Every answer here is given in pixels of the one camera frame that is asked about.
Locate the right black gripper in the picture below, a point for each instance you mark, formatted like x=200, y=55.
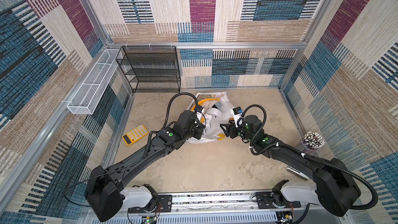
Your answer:
x=231, y=130

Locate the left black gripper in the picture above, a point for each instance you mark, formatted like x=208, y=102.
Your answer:
x=200, y=131

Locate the white canvas tote bag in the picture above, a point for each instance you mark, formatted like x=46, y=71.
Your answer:
x=215, y=111

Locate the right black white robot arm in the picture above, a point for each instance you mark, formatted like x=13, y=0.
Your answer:
x=336, y=188

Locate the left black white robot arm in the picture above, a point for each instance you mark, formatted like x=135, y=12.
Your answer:
x=107, y=190

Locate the yellow calculator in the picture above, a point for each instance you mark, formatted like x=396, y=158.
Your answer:
x=135, y=135

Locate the black mesh shelf rack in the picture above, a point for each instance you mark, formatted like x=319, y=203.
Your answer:
x=150, y=68

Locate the cup of pencils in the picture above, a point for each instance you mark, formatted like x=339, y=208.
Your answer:
x=311, y=142

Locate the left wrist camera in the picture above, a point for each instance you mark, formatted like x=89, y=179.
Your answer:
x=199, y=112

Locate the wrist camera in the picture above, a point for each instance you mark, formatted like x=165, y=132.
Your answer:
x=199, y=112
x=237, y=116

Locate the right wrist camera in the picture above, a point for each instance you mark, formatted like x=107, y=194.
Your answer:
x=237, y=116

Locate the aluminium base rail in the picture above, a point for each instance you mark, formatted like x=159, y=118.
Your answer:
x=227, y=207

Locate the white wire mesh basket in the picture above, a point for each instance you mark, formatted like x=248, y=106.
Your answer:
x=89, y=93

